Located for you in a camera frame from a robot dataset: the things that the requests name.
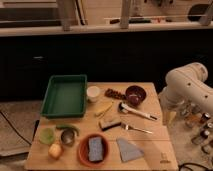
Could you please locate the yellow apple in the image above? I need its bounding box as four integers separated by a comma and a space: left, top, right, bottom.
48, 144, 63, 159

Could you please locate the small metal cup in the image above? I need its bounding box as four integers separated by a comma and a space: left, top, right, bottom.
61, 129, 75, 146

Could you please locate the black cable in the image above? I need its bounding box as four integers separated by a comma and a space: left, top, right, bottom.
0, 110, 33, 147

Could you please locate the light green plastic cup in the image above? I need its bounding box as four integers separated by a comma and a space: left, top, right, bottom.
39, 128, 55, 145

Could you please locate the green plastic tray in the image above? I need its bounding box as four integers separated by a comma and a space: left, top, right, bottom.
41, 75, 87, 118

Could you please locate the orange plastic bowl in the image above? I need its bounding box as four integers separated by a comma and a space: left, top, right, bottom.
77, 133, 109, 168

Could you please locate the spice bottle rack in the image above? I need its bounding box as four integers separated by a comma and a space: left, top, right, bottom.
181, 103, 212, 146

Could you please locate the wooden block brush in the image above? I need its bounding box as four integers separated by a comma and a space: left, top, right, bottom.
99, 116, 121, 131

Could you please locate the grey blue towel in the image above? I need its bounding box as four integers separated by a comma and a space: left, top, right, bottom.
116, 138, 144, 162

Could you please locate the dark red bowl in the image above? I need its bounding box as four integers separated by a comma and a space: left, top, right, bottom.
125, 85, 146, 106

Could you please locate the white cup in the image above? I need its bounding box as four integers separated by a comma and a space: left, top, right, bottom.
87, 86, 101, 102

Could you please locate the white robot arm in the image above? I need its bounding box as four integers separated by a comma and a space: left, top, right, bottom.
158, 62, 213, 125

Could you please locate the blue grey sponge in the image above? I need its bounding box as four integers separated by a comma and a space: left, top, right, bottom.
88, 136, 103, 162

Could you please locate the green pepper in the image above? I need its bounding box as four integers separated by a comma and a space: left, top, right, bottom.
55, 124, 80, 136

